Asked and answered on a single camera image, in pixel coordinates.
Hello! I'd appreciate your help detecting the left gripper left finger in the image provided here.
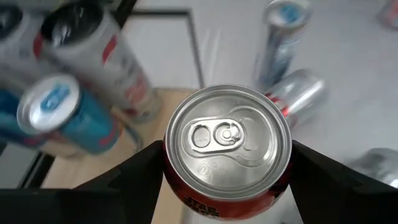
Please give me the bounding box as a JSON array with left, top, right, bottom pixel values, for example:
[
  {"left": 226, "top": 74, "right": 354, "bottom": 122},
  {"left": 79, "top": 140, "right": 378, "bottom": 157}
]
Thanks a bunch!
[{"left": 0, "top": 139, "right": 164, "bottom": 224}]

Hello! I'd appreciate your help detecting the red Coca-Cola can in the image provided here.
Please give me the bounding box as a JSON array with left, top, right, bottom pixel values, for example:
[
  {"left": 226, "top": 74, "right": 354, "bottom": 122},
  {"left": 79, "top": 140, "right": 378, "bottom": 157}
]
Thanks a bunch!
[{"left": 377, "top": 0, "right": 398, "bottom": 31}]

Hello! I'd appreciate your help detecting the silver Diet Coke can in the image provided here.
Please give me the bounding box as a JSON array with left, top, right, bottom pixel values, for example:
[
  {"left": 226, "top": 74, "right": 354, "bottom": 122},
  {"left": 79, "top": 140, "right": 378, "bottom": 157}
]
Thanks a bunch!
[{"left": 264, "top": 68, "right": 327, "bottom": 130}]

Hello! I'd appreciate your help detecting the blue silver Red Bull can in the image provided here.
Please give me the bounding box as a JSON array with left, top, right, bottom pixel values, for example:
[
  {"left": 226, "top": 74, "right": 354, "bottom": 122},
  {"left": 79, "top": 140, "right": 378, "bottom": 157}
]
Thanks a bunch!
[
  {"left": 17, "top": 73, "right": 123, "bottom": 156},
  {"left": 253, "top": 0, "right": 313, "bottom": 91}
]

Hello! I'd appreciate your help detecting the wooden shelf with black frame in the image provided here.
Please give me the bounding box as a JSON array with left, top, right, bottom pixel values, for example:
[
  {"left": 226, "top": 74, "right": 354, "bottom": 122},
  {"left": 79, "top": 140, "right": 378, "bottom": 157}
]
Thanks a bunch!
[{"left": 42, "top": 0, "right": 206, "bottom": 224}]

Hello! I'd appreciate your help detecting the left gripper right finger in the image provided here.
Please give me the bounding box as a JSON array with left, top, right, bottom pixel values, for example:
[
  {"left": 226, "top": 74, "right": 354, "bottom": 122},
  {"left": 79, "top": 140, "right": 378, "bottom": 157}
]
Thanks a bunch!
[{"left": 289, "top": 139, "right": 398, "bottom": 224}]

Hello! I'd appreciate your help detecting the red Coke Zero can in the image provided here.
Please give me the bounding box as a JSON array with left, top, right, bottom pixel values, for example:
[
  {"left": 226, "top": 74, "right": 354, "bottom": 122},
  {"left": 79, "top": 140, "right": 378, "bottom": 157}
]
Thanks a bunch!
[{"left": 163, "top": 83, "right": 293, "bottom": 222}]

